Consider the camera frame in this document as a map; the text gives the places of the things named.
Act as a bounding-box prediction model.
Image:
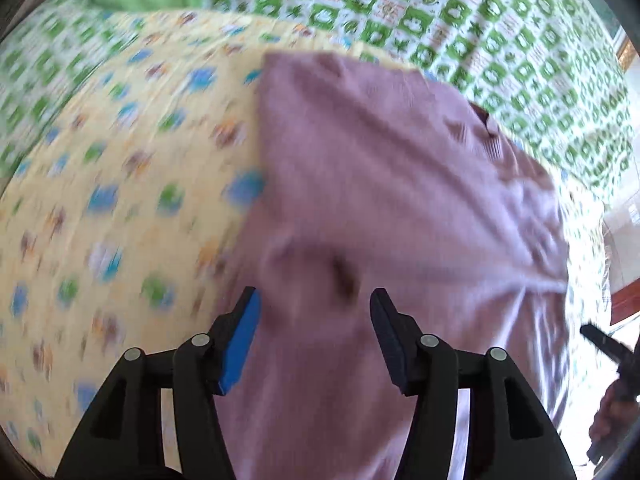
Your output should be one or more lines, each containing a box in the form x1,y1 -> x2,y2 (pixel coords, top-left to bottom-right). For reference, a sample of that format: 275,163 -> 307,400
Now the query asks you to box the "green checkered pillow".
0,0 -> 136,178

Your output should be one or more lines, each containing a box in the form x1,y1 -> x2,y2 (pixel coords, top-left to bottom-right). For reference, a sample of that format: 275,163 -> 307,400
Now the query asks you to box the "yellow cartoon bear bedsheet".
1,11 -> 603,478

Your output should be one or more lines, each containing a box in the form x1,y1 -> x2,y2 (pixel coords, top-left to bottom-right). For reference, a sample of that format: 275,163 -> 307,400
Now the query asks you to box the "green checkered quilt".
86,0 -> 634,201

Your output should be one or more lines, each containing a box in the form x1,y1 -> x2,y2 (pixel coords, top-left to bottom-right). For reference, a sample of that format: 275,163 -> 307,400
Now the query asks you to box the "purple knit sweater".
218,52 -> 568,479

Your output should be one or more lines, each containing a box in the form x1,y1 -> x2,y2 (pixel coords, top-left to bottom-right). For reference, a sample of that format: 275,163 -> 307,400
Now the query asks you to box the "person's right hand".
589,380 -> 639,442

